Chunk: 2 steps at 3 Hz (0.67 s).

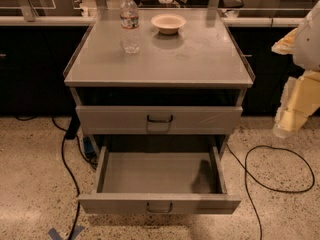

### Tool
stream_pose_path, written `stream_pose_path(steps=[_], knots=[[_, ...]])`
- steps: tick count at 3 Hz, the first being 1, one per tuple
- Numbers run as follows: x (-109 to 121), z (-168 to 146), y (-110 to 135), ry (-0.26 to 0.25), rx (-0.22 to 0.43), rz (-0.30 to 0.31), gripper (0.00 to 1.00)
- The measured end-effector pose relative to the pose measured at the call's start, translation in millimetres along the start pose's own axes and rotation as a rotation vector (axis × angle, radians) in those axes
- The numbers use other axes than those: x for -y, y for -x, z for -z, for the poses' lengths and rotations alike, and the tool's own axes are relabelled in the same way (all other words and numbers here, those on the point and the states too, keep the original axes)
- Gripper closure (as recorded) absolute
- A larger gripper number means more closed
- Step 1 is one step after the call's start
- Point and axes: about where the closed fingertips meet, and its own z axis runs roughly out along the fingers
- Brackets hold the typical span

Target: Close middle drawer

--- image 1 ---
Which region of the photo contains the grey drawer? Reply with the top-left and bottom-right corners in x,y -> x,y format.
79,147 -> 241,215
76,105 -> 242,135

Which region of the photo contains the grey metal drawer cabinet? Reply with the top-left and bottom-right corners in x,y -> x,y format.
65,9 -> 254,150

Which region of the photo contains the grey top drawer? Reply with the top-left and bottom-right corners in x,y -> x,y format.
76,105 -> 242,135

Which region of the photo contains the blue power strip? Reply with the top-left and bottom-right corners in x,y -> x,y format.
83,137 -> 96,160

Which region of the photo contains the clear plastic water bottle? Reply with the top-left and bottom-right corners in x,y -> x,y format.
120,0 -> 140,54

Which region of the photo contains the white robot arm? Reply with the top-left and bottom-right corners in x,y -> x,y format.
271,12 -> 320,138

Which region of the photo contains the beige paper bowl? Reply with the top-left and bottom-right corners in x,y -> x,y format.
151,14 -> 186,35

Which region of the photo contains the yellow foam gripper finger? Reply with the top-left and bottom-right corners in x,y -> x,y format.
271,28 -> 320,138

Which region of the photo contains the thick black floor cable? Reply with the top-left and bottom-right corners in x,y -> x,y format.
14,115 -> 98,240

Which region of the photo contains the thin black floor cable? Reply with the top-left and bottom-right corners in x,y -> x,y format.
226,143 -> 316,240

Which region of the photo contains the blue tape cross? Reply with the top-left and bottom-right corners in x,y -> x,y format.
48,226 -> 84,240

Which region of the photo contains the white counter ledge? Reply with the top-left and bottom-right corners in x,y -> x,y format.
0,16 -> 303,27

